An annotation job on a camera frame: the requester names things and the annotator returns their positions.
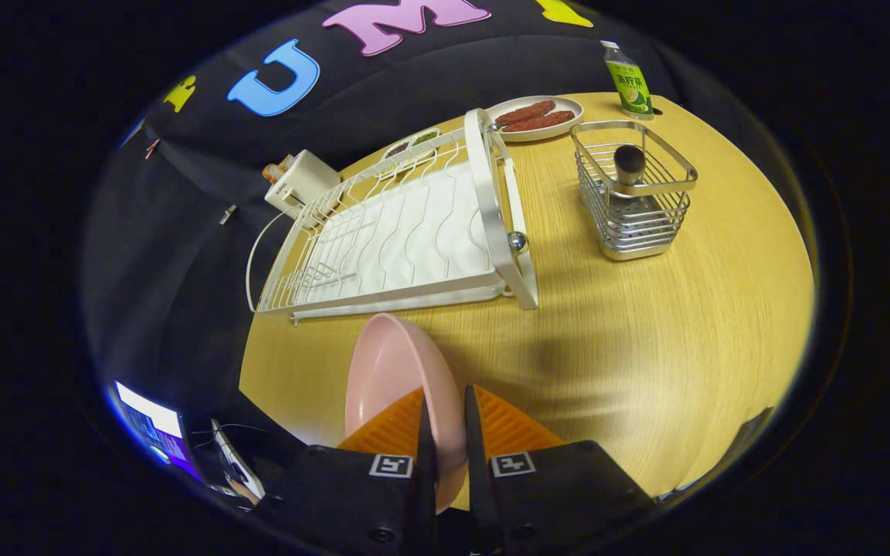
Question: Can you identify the white wire dish rack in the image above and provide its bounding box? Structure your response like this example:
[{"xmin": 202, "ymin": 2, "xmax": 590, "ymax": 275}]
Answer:
[{"xmin": 246, "ymin": 108, "xmax": 540, "ymax": 324}]

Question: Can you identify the black backdrop cloth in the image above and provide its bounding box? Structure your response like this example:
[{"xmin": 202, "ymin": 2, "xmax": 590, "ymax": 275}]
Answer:
[{"xmin": 82, "ymin": 0, "xmax": 724, "ymax": 441}]

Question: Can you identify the white round plate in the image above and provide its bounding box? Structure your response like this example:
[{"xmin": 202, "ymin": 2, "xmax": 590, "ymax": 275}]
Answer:
[{"xmin": 486, "ymin": 96, "xmax": 585, "ymax": 143}]

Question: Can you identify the metal wire basket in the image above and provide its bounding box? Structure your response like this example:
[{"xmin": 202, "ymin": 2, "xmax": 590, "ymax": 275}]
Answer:
[{"xmin": 571, "ymin": 120, "xmax": 699, "ymax": 261}]

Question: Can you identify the green label drink bottle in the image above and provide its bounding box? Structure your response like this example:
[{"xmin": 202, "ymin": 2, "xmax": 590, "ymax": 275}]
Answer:
[{"xmin": 601, "ymin": 40, "xmax": 654, "ymax": 120}]

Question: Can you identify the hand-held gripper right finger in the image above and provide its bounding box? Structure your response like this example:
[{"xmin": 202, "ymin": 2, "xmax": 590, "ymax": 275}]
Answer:
[{"xmin": 464, "ymin": 385, "xmax": 658, "ymax": 556}]

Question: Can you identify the red-brown meat piece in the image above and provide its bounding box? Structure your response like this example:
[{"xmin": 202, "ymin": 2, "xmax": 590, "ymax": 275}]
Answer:
[
  {"xmin": 495, "ymin": 100, "xmax": 557, "ymax": 126},
  {"xmin": 501, "ymin": 110, "xmax": 576, "ymax": 132}
]

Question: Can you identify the white divided condiment dish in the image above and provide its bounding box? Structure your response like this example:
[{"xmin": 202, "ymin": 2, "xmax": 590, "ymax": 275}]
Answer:
[{"xmin": 380, "ymin": 127, "xmax": 442, "ymax": 163}]

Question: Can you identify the pink plate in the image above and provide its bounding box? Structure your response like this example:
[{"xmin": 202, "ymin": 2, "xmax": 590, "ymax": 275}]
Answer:
[{"xmin": 345, "ymin": 313, "xmax": 467, "ymax": 514}]

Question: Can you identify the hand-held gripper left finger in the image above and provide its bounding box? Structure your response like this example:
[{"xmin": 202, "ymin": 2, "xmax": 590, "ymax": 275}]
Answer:
[{"xmin": 260, "ymin": 390, "xmax": 440, "ymax": 556}]

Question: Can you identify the computer monitor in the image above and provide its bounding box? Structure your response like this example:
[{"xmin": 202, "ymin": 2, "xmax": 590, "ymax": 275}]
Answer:
[{"xmin": 113, "ymin": 381, "xmax": 200, "ymax": 481}]

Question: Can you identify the white toaster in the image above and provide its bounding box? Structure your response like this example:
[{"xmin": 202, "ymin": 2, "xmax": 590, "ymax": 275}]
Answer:
[{"xmin": 263, "ymin": 149, "xmax": 341, "ymax": 219}]

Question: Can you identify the white computer desk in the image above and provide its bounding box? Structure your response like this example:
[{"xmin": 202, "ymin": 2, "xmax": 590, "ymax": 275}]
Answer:
[{"xmin": 209, "ymin": 417, "xmax": 267, "ymax": 503}]

